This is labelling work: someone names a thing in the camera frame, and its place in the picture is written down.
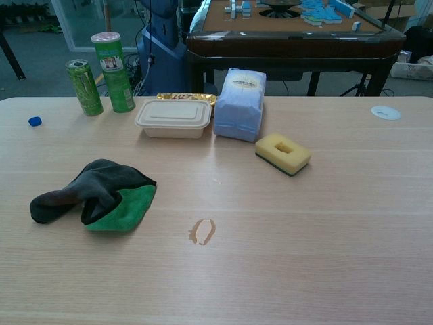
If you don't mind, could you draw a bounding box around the yellow sponge with hole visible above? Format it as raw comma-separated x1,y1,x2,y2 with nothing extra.
254,132,313,177

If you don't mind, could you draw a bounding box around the brown liquid spill ring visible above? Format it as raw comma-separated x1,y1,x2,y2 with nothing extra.
187,218,217,246

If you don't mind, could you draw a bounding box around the green chips tube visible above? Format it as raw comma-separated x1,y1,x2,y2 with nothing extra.
90,32,137,114

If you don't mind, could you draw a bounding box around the black mahjong table centre dish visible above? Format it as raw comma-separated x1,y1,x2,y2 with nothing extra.
259,0,302,16

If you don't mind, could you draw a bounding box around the blue mahjong tile pile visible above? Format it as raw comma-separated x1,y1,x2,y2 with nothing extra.
300,0,357,26

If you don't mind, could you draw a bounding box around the white basket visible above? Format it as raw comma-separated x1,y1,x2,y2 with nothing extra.
391,60,433,81

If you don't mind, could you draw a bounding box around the black tripod stand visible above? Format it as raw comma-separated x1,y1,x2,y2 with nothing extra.
340,72,368,98

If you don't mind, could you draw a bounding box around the dark wood mahjong table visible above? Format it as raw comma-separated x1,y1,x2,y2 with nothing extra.
185,0,407,98

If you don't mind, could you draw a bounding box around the pale blue paper package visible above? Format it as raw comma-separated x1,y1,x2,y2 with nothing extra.
213,67,267,143

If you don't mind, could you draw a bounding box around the black and green microfiber cloth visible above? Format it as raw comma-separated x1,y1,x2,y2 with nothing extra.
29,158,158,233

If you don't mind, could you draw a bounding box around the black floor cable bundle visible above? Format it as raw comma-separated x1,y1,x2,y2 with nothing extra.
123,53,147,96

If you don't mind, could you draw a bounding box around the black table leg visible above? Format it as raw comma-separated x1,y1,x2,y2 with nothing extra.
0,32,26,81

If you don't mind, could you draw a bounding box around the cardboard box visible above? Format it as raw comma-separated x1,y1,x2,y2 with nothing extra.
357,0,433,32

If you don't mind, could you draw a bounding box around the white round grommet cover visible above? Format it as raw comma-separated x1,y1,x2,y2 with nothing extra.
370,105,401,121

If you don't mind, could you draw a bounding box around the green energy drink can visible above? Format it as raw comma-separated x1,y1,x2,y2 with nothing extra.
65,59,104,117

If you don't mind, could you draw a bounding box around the beige lidded lunch box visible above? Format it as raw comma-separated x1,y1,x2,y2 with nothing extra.
135,98,212,139

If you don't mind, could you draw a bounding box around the gold snack bag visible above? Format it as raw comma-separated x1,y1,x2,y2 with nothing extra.
156,93,218,118

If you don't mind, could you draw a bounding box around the blue chair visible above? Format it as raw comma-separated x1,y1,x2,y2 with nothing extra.
137,0,190,95

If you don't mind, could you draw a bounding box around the mahjong tile row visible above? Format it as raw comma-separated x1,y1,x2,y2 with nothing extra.
223,0,253,18

